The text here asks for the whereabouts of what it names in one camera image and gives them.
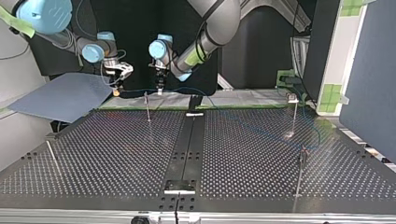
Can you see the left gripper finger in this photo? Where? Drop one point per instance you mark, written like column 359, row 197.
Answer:
column 159, row 91

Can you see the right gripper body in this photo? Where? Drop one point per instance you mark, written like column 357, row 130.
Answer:
column 114, row 79

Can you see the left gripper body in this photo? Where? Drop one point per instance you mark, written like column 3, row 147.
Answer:
column 161, row 77

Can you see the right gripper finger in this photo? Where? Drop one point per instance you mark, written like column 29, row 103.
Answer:
column 116, row 92

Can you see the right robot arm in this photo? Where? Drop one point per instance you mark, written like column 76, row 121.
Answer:
column 46, row 15

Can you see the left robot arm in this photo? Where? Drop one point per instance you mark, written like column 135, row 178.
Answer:
column 218, row 21

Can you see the connector holder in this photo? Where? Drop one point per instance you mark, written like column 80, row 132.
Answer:
column 195, row 104

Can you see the grey board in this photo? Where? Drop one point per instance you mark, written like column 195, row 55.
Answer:
column 65, row 96

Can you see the black panel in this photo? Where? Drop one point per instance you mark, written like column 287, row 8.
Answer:
column 137, row 25

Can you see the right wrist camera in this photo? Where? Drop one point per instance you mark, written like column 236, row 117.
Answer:
column 123, row 67

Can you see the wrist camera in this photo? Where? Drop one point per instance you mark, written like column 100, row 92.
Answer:
column 123, row 67
column 153, row 65

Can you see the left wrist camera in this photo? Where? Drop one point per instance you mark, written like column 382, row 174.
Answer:
column 153, row 65

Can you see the metal post with orange clip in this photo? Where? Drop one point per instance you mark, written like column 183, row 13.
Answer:
column 301, row 174

